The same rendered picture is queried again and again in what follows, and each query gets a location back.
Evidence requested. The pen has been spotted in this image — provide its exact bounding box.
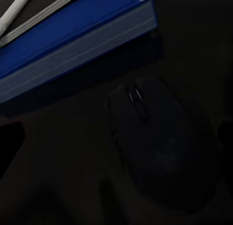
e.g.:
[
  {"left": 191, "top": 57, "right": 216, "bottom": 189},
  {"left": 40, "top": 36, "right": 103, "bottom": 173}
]
[{"left": 0, "top": 0, "right": 29, "bottom": 35}]

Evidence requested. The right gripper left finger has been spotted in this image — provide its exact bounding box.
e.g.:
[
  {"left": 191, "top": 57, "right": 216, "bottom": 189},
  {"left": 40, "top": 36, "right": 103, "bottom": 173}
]
[{"left": 0, "top": 121, "right": 25, "bottom": 180}]

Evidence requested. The folder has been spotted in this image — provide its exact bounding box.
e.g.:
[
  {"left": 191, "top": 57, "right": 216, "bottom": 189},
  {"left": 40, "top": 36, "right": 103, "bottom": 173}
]
[{"left": 0, "top": 0, "right": 159, "bottom": 103}]

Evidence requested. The notebook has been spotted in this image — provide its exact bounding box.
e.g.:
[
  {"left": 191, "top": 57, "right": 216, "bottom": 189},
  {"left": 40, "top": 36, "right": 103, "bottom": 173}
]
[{"left": 0, "top": 0, "right": 73, "bottom": 48}]

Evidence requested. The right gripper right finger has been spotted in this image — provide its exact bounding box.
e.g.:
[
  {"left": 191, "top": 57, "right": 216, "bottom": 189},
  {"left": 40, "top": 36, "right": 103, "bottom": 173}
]
[{"left": 217, "top": 121, "right": 233, "bottom": 160}]

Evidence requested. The mouse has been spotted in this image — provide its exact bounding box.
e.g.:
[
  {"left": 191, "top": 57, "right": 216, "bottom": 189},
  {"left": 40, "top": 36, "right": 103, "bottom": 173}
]
[{"left": 104, "top": 76, "right": 220, "bottom": 214}]

